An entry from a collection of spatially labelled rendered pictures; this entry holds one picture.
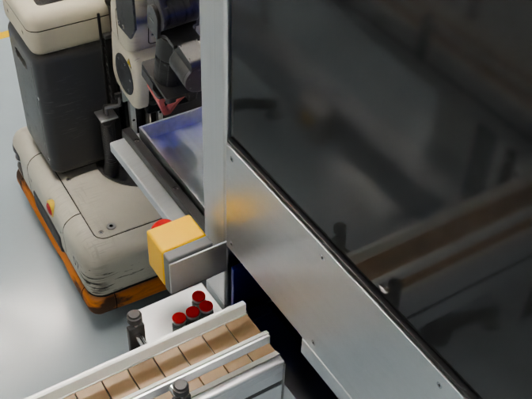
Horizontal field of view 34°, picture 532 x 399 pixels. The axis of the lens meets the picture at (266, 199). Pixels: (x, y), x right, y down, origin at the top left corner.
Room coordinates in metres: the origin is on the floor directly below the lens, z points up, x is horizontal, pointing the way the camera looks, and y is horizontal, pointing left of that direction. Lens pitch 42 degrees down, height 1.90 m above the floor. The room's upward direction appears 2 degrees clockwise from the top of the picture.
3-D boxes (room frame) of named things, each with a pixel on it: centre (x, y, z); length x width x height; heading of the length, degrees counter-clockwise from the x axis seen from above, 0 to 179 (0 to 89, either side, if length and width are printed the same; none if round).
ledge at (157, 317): (0.83, 0.11, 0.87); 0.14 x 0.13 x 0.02; 34
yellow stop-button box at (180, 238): (0.87, 0.12, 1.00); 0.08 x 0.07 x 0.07; 34
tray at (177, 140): (1.20, 0.04, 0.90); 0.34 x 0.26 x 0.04; 33
